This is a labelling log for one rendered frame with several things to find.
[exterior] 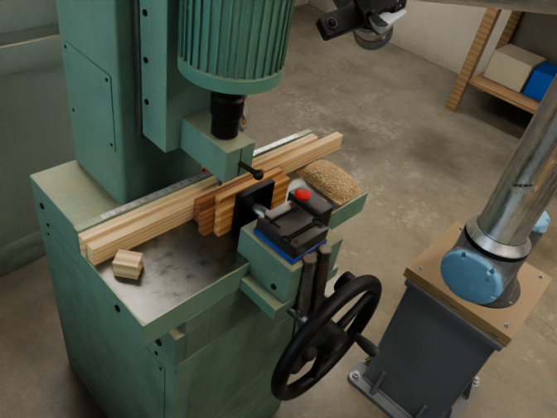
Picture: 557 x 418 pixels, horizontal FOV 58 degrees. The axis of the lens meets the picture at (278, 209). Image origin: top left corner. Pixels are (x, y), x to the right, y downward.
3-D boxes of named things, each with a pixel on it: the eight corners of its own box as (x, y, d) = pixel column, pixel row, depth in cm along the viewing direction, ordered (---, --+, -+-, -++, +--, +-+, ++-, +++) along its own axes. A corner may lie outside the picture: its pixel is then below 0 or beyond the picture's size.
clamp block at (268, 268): (282, 306, 90) (290, 273, 84) (233, 261, 96) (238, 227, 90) (334, 269, 99) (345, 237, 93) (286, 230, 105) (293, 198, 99)
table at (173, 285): (176, 391, 78) (176, 370, 74) (77, 272, 92) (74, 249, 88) (394, 233, 115) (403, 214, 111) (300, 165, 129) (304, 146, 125)
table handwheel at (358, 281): (256, 425, 83) (354, 286, 77) (183, 344, 92) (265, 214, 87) (327, 391, 108) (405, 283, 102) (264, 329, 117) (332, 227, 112)
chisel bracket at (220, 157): (223, 190, 94) (227, 153, 88) (178, 153, 100) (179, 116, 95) (252, 177, 98) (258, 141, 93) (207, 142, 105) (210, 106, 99)
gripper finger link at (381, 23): (411, 9, 85) (394, -5, 92) (380, 28, 86) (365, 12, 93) (418, 25, 87) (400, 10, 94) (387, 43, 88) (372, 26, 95)
